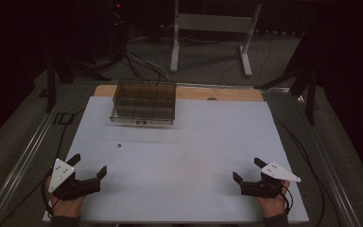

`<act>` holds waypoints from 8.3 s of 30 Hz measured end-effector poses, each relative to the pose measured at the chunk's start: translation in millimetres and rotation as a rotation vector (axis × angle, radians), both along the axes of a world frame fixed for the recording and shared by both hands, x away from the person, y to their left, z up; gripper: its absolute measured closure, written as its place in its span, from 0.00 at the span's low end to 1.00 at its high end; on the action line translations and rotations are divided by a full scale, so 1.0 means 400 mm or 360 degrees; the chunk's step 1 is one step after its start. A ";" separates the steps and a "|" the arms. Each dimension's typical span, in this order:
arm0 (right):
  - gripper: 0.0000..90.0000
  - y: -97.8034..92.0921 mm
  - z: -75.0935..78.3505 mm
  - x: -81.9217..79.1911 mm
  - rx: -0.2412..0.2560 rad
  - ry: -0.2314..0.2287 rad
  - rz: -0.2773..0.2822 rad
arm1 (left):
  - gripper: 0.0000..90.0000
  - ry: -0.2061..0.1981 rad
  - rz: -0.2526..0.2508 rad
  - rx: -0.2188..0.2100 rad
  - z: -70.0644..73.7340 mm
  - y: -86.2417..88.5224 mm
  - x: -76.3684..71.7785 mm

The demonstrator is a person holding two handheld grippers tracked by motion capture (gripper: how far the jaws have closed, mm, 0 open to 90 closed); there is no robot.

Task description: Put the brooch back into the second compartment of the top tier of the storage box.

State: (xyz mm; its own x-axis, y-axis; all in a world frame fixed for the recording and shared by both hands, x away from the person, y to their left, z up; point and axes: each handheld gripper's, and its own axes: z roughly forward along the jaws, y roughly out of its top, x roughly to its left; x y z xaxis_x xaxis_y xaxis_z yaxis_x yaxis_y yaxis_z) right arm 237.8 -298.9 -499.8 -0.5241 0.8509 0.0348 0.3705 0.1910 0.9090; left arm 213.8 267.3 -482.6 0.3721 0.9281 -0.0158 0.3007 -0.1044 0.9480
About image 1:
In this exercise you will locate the black tripod stand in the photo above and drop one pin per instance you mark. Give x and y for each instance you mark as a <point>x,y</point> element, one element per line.
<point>310,94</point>
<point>51,85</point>

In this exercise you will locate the aluminium rail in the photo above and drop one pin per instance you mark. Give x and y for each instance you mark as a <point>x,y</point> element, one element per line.
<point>28,151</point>
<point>327,167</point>

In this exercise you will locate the white metal stand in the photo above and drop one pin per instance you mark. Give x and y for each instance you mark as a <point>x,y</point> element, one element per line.
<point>212,22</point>

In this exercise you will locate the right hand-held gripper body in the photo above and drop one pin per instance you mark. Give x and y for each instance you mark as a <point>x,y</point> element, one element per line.
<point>260,189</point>

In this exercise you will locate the person's right hand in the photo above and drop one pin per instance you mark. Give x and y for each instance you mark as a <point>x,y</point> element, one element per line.
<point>274,206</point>

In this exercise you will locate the clear plastic compartment box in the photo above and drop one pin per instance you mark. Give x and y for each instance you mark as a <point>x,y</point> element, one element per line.
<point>143,102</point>

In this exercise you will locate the person's left hand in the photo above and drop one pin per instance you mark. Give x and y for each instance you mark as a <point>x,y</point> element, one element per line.
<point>66,208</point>

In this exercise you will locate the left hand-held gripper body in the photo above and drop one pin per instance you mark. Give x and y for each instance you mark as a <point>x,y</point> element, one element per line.
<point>75,187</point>

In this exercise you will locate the white table mat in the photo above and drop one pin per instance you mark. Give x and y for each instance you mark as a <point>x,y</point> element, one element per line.
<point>182,151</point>

